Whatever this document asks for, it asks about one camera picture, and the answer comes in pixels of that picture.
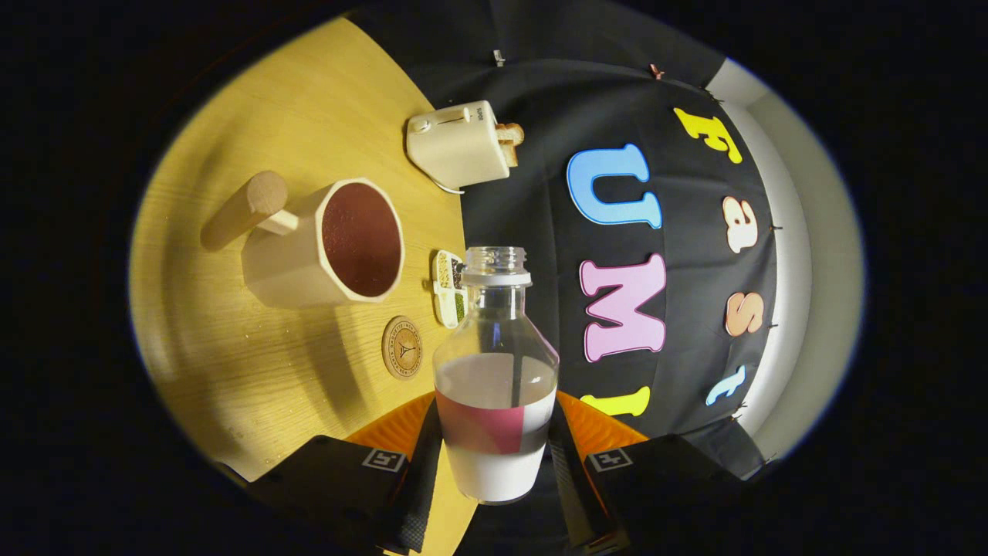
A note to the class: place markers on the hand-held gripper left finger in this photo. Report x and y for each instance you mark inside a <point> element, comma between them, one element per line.
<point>421,479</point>

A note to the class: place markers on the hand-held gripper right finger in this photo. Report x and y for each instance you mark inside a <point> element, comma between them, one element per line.
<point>567,486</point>

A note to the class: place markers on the clear juice bottle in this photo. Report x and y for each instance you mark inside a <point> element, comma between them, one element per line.
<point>494,371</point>

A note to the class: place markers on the round wooden coaster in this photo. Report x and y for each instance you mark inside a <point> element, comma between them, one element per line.
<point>401,347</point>

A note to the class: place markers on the white divided snack dish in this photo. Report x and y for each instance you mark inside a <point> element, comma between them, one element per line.
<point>445,309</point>

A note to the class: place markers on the wooden table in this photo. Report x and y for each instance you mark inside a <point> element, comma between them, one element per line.
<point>231,371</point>

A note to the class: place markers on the cream toaster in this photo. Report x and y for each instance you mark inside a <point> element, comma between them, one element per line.
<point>463,147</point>

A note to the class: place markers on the toast slice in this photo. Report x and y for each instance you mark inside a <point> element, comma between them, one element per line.
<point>512,133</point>
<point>510,154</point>

